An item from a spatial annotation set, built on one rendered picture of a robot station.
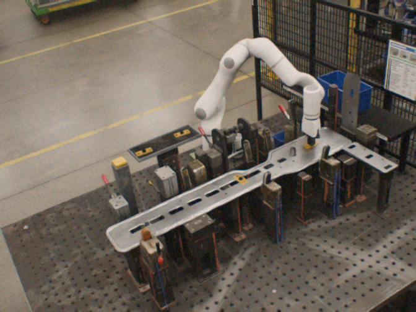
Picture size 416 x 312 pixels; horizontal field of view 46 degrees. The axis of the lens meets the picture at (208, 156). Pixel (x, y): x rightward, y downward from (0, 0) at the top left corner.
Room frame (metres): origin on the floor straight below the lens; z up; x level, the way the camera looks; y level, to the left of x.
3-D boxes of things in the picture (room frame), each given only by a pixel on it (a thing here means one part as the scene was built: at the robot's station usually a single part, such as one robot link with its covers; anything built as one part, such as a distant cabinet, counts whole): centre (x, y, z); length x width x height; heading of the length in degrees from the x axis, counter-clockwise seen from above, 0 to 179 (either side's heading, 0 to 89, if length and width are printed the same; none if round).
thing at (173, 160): (2.16, 0.21, 0.92); 0.10 x 0.08 x 0.45; 118
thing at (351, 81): (2.30, -0.80, 1.17); 0.12 x 0.01 x 0.34; 28
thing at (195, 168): (2.03, 0.07, 0.89); 0.13 x 0.11 x 0.38; 28
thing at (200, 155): (2.12, 0.04, 0.90); 0.05 x 0.05 x 0.40; 28
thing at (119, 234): (1.95, -0.14, 1.00); 1.38 x 0.22 x 0.02; 118
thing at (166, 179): (1.96, 0.22, 0.90); 0.13 x 0.10 x 0.41; 28
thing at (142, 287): (1.67, 0.41, 0.84); 0.18 x 0.06 x 0.29; 28
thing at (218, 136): (2.20, -0.14, 0.94); 0.18 x 0.13 x 0.49; 118
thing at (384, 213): (1.93, -0.88, 0.84); 0.11 x 0.06 x 0.29; 28
